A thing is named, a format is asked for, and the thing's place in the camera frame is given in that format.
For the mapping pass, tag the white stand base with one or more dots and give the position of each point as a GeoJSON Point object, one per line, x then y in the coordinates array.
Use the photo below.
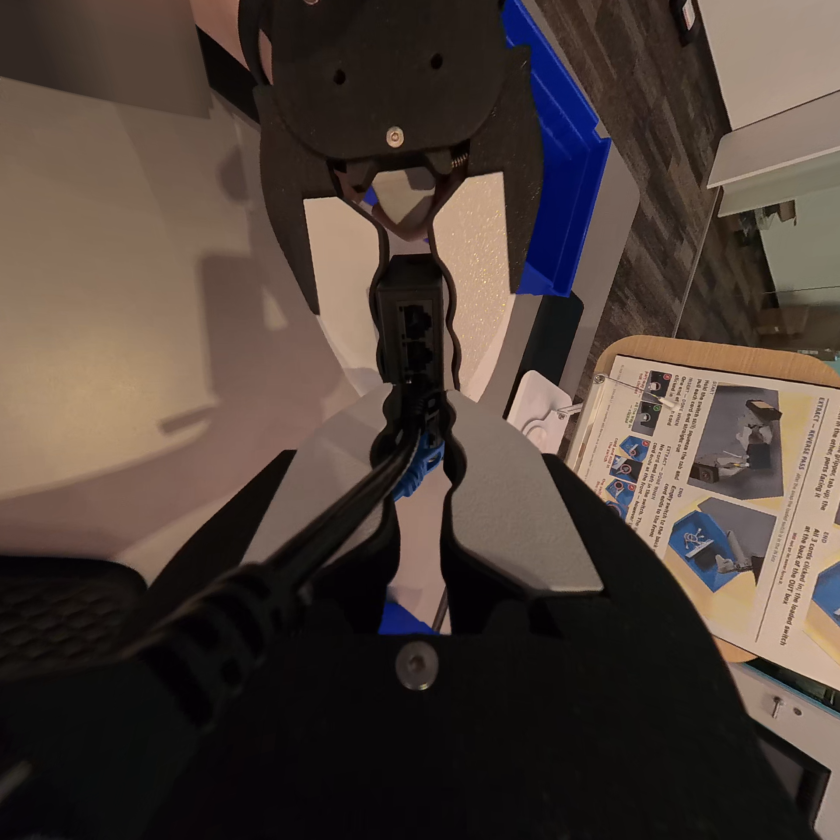
{"type": "Point", "coordinates": [538, 407]}

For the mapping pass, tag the black network switch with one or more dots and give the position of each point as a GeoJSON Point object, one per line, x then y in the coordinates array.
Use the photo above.
{"type": "Point", "coordinates": [414, 328]}

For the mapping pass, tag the dark rectangular table panel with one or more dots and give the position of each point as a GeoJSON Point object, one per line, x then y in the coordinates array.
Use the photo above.
{"type": "Point", "coordinates": [538, 348]}

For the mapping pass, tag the printed instruction poster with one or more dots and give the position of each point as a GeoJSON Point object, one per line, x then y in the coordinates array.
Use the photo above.
{"type": "Point", "coordinates": [735, 499]}

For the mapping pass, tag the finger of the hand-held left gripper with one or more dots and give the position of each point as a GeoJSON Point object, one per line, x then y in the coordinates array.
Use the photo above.
{"type": "Point", "coordinates": [475, 263]}
{"type": "Point", "coordinates": [341, 276]}

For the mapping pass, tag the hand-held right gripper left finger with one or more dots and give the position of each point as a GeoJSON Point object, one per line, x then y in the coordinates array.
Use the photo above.
{"type": "Point", "coordinates": [289, 505]}

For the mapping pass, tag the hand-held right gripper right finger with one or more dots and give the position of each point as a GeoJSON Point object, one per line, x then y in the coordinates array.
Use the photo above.
{"type": "Point", "coordinates": [525, 519]}

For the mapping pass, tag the blue plastic bin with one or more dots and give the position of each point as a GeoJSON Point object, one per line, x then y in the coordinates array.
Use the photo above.
{"type": "Point", "coordinates": [565, 158]}

